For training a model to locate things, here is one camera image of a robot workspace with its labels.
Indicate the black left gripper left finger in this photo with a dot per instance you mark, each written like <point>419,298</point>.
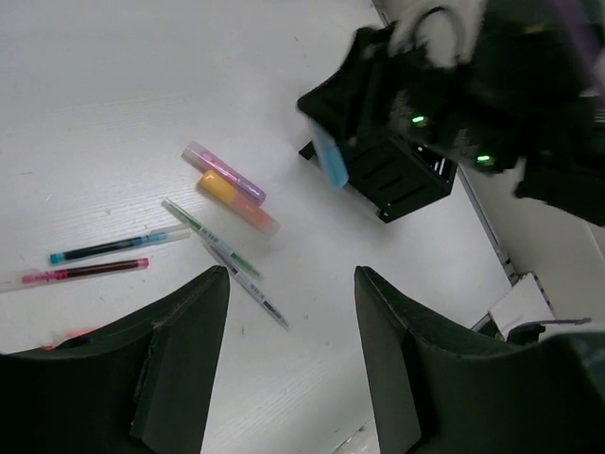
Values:
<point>142,384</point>

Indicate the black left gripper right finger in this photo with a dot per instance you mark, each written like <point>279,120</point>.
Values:
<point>439,387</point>

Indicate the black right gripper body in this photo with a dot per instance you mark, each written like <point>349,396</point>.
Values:
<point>524,98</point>

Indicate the orange highlighter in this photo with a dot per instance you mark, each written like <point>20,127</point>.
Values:
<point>224,192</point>

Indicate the blue highlighter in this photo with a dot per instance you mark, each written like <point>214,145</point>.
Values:
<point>329,156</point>

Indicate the purple pink highlighter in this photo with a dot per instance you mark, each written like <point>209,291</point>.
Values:
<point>204,160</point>

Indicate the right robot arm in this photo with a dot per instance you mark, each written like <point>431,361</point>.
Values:
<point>562,184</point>

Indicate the black desk organizer box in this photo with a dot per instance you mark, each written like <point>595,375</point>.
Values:
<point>396,175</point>

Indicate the red gel pen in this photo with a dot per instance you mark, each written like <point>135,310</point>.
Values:
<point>66,337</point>

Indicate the pink ink refill pen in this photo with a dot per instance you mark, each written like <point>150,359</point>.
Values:
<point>35,278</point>

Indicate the blue ink refill pen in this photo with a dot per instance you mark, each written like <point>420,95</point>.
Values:
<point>154,237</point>

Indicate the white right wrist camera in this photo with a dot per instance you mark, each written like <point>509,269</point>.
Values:
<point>450,30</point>

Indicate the aluminium side rail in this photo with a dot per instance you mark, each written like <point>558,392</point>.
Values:
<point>500,251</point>

